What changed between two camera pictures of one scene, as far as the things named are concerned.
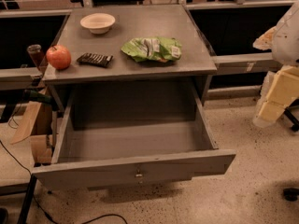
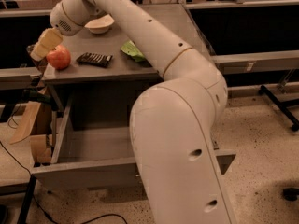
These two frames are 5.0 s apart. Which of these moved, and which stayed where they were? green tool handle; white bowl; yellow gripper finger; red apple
Moved: yellow gripper finger
Stayed: red apple; white bowl; green tool handle
